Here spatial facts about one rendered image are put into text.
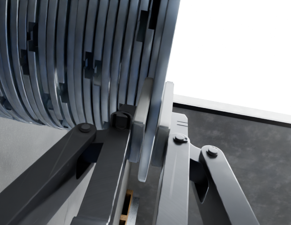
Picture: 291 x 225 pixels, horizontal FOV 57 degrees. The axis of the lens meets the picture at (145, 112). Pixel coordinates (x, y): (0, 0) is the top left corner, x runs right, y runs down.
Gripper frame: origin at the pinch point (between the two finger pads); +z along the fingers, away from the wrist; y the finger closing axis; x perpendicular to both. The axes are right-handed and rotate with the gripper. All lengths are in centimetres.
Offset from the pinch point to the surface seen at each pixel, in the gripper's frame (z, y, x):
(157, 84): -0.2, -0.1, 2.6
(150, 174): 370, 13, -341
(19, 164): 21.4, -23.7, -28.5
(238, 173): 368, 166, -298
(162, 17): 7.6, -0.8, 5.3
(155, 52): 6.8, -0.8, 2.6
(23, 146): 23.2, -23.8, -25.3
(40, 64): 6.7, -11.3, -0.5
